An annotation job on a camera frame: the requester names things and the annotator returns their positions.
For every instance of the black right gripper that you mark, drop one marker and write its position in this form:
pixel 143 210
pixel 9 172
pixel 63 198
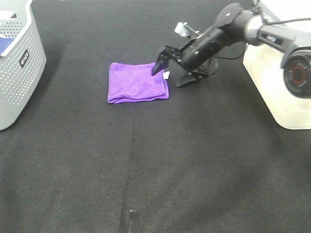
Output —
pixel 192 55

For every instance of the purple towel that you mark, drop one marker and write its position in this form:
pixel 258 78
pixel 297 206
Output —
pixel 135 83

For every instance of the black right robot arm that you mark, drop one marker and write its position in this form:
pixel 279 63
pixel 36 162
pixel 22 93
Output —
pixel 235 24

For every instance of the white plastic basket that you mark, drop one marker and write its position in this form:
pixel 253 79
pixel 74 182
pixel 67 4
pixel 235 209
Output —
pixel 263 65

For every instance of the black fabric table mat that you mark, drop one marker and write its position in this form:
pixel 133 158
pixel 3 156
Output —
pixel 210 159

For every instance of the grey perforated laundry basket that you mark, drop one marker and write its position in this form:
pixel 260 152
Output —
pixel 22 63

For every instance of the black tape strip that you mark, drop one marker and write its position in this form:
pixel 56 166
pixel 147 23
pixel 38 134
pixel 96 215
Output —
pixel 133 221

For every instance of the blue towel in basket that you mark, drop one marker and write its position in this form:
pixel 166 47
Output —
pixel 4 43

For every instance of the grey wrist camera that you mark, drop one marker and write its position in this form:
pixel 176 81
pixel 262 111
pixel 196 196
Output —
pixel 183 29

